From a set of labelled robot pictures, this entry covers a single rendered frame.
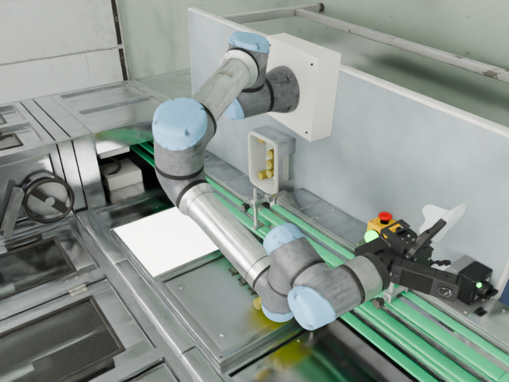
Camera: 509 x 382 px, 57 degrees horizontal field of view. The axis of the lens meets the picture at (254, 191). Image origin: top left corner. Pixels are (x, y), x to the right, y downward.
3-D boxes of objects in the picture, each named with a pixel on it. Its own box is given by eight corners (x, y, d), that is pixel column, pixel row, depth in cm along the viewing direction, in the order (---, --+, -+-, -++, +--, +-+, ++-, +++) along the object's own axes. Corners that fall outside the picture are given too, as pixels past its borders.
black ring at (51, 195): (76, 210, 216) (28, 225, 206) (66, 169, 206) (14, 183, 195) (79, 214, 213) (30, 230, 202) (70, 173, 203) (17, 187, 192)
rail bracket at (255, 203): (268, 220, 174) (241, 232, 168) (268, 180, 166) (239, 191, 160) (273, 223, 172) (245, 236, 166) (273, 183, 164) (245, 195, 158)
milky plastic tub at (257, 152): (266, 176, 191) (248, 182, 187) (265, 124, 180) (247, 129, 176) (293, 192, 178) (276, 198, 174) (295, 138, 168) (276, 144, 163)
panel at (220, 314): (179, 208, 220) (110, 233, 203) (178, 203, 219) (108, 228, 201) (305, 319, 156) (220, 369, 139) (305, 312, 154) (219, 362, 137)
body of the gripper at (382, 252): (404, 216, 87) (353, 241, 83) (439, 242, 81) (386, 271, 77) (400, 245, 92) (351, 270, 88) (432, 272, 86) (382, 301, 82)
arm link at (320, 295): (284, 279, 77) (313, 320, 72) (338, 252, 81) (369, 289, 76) (282, 302, 83) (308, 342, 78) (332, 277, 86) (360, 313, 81)
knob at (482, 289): (484, 291, 119) (497, 299, 117) (474, 299, 117) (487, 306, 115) (488, 277, 117) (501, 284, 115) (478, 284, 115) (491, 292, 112)
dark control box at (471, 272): (460, 277, 127) (441, 289, 123) (466, 253, 123) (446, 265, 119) (488, 293, 121) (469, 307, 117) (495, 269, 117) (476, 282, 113)
